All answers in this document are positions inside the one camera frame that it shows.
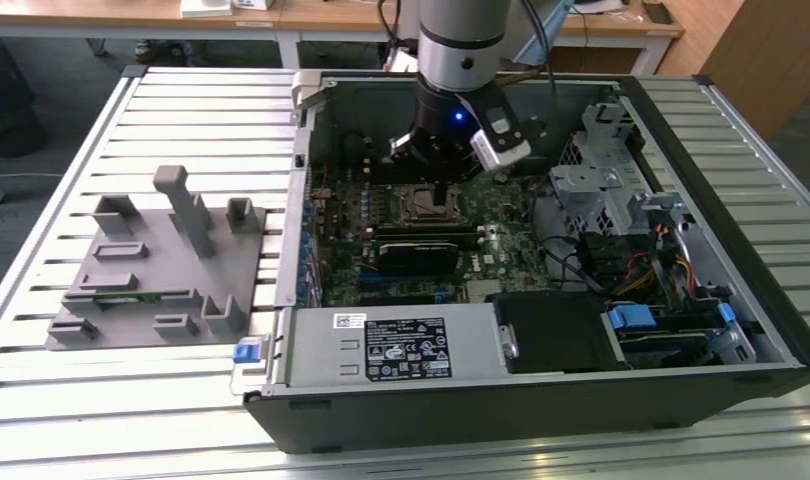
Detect silver chipset heatsink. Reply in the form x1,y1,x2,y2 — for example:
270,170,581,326
465,279,500,303

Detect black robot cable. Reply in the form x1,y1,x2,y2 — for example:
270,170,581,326
520,0,560,131

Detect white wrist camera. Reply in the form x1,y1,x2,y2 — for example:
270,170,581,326
468,92,533,172

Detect wooden desk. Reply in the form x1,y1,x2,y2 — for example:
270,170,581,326
276,0,685,76
0,0,285,56

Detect blue disk carrier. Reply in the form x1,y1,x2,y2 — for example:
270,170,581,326
607,302,656,331

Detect grey power supply unit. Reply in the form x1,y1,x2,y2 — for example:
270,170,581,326
269,302,512,389

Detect green RAM stick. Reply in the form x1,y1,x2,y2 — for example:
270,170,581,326
93,289,169,305

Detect black bin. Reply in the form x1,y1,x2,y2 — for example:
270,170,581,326
0,39,50,159

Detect black PC case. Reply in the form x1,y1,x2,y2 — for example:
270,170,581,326
241,69,810,455

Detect metal drive cage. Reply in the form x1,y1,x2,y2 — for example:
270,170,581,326
546,102,652,236

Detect blue case latch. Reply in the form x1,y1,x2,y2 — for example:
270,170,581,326
233,337,265,364

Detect wooden cabinet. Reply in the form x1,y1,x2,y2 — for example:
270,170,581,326
656,0,810,141

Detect grey case release handle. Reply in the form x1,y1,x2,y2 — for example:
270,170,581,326
289,69,325,109

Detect metal socket cover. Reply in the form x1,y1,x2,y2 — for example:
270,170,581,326
394,182,469,221

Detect coloured wire bundle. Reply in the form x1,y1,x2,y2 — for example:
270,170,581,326
616,222,703,301

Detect grey parts rack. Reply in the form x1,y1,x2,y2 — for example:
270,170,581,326
45,164,269,351

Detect seated person's legs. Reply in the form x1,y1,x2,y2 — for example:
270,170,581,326
133,39,182,64

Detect black installed RAM stick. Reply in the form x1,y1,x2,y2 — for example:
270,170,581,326
374,225,482,241

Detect green motherboard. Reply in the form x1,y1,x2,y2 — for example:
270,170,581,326
306,159,556,307

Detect CPU socket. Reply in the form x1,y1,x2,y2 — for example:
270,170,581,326
393,182,470,224

